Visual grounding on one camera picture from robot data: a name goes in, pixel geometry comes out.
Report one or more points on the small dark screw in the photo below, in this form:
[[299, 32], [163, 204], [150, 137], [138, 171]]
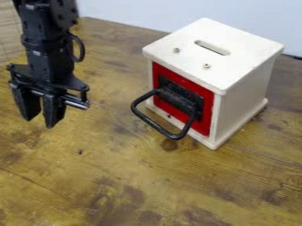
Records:
[[79, 152]]

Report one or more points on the red drawer front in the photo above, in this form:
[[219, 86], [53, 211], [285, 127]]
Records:
[[199, 126]]

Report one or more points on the black metal drawer handle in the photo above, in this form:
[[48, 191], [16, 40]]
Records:
[[178, 99]]

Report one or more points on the white wooden drawer box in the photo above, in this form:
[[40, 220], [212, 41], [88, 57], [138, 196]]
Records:
[[223, 64]]

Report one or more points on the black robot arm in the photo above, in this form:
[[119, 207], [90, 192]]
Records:
[[47, 20]]

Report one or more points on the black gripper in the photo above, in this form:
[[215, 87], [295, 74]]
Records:
[[44, 84]]

